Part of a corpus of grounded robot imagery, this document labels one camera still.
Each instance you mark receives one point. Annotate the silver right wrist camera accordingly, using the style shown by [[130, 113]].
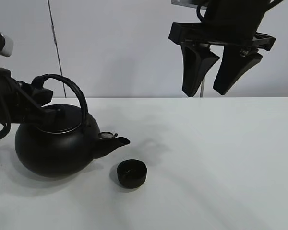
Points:
[[186, 3]]

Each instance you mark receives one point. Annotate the black kettle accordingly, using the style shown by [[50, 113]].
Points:
[[67, 144]]

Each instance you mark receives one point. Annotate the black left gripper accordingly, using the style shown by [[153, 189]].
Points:
[[27, 102]]

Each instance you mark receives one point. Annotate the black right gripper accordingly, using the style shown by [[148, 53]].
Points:
[[230, 23]]

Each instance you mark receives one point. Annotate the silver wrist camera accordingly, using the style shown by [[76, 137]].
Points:
[[186, 3], [6, 45]]

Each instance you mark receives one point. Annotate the black teacup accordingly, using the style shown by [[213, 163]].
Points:
[[131, 173]]

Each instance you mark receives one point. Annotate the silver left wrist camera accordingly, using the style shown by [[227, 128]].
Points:
[[6, 45]]

